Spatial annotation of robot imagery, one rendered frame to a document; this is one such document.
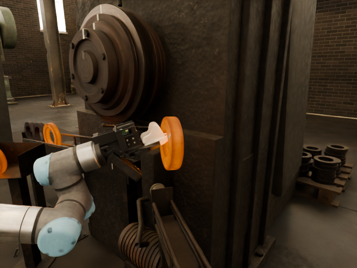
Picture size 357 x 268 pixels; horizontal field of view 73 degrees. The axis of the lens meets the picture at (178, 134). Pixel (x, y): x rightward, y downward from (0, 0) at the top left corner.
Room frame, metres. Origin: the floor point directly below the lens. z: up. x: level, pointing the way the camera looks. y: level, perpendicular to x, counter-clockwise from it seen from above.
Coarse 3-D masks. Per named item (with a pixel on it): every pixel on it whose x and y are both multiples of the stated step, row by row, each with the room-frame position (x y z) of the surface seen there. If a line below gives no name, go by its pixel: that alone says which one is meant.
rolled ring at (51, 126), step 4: (48, 124) 1.50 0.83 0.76; (52, 124) 1.50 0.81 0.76; (44, 128) 1.54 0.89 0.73; (48, 128) 1.54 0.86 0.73; (52, 128) 1.47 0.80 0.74; (56, 128) 1.49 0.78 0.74; (44, 132) 1.55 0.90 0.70; (48, 132) 1.56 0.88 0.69; (56, 132) 1.47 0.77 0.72; (44, 136) 1.55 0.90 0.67; (48, 136) 1.56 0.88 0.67; (56, 136) 1.46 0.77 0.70; (60, 136) 1.47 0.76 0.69; (48, 140) 1.54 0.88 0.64; (56, 140) 1.45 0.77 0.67; (60, 140) 1.47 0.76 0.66; (56, 144) 1.46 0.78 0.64; (60, 144) 1.48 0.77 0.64
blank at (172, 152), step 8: (168, 120) 0.63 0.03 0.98; (176, 120) 0.64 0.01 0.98; (160, 128) 0.71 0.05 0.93; (168, 128) 0.62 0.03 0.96; (176, 128) 0.61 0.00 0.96; (168, 136) 0.62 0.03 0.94; (176, 136) 0.60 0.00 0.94; (168, 144) 0.62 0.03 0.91; (176, 144) 0.59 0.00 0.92; (160, 152) 0.70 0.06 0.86; (168, 152) 0.61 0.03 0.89; (176, 152) 0.58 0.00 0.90; (168, 160) 0.61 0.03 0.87; (176, 160) 0.59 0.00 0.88; (168, 168) 0.61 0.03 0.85; (176, 168) 0.61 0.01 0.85
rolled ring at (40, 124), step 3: (36, 123) 1.62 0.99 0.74; (39, 123) 1.61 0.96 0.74; (42, 123) 1.62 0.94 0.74; (33, 126) 1.66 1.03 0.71; (36, 126) 1.63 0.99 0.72; (39, 126) 1.60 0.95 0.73; (42, 126) 1.60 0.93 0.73; (33, 129) 1.66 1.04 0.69; (36, 129) 1.66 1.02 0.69; (42, 129) 1.58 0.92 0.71; (33, 132) 1.67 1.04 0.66; (36, 132) 1.67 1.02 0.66; (42, 132) 1.58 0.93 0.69; (33, 135) 1.67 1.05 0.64; (36, 135) 1.66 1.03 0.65; (39, 135) 1.68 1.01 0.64; (42, 135) 1.58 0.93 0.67; (36, 138) 1.65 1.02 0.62; (39, 138) 1.67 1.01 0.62; (42, 138) 1.58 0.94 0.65; (42, 141) 1.59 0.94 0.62
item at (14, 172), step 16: (0, 144) 1.27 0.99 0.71; (16, 144) 1.26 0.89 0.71; (32, 144) 1.25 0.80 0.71; (16, 160) 1.26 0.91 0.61; (32, 160) 1.14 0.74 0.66; (0, 176) 1.09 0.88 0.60; (16, 176) 1.07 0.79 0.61; (16, 192) 1.12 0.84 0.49; (32, 256) 1.12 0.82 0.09; (48, 256) 1.21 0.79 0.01
